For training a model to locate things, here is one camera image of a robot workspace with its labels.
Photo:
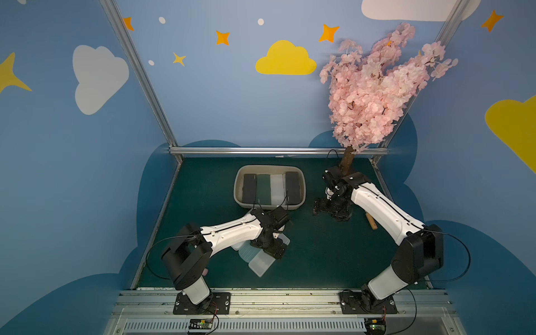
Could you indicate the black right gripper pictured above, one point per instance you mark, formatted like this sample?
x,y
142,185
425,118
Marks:
x,y
331,207

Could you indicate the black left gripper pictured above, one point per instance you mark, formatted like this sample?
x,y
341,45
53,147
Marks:
x,y
269,246

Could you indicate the frosted clear wide pencil case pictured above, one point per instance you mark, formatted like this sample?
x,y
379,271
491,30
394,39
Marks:
x,y
259,261

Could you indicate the green translucent pencil case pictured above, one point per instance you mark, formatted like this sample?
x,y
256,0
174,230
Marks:
x,y
264,194

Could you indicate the dark grey pencil case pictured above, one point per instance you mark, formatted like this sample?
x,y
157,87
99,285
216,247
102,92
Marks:
x,y
293,188
249,189

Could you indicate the frosted clear slim pencil case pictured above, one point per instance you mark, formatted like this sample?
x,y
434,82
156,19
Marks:
x,y
278,189

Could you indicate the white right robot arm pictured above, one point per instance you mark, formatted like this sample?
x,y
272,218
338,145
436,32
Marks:
x,y
420,248

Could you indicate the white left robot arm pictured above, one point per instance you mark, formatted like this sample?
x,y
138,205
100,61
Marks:
x,y
188,254

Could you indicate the light teal ribbed pencil case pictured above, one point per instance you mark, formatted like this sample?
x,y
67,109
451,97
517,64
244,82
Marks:
x,y
248,252

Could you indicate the white rounded pencil case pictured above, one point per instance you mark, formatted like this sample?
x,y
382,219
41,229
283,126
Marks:
x,y
237,246

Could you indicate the beige storage box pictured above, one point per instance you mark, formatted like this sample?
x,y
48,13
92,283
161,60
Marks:
x,y
267,169

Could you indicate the left controller board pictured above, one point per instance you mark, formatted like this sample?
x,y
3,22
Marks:
x,y
201,326

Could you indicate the controller board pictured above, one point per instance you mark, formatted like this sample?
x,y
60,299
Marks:
x,y
201,326
375,326

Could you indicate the pink cherry blossom tree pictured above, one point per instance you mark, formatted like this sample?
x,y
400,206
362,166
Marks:
x,y
368,93

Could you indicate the right controller board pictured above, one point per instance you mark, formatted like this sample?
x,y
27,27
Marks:
x,y
375,326

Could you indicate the aluminium back crossbar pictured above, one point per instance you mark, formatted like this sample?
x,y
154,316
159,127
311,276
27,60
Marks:
x,y
274,151

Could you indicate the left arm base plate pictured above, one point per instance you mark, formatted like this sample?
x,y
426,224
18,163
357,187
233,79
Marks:
x,y
216,303

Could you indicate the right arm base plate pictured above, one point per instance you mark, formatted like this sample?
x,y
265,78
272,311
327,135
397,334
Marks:
x,y
353,302

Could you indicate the aluminium front rail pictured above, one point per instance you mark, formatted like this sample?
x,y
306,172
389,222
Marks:
x,y
284,311

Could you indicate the left aluminium frame post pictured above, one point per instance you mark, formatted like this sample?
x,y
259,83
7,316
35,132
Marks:
x,y
113,14

